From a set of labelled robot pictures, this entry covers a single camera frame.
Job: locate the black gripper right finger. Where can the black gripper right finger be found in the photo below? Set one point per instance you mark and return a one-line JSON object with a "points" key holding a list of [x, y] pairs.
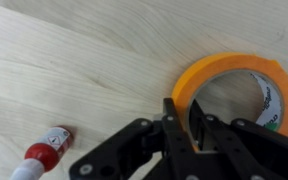
{"points": [[224, 143]]}

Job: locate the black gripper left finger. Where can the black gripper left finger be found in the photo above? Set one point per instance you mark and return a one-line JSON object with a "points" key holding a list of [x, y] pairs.
{"points": [[170, 133]]}

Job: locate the orange masking tape roll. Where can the orange masking tape roll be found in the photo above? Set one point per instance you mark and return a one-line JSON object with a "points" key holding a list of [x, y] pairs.
{"points": [[217, 63]]}

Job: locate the red capped glue bottle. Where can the red capped glue bottle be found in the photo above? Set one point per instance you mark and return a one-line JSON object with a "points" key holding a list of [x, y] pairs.
{"points": [[42, 155]]}

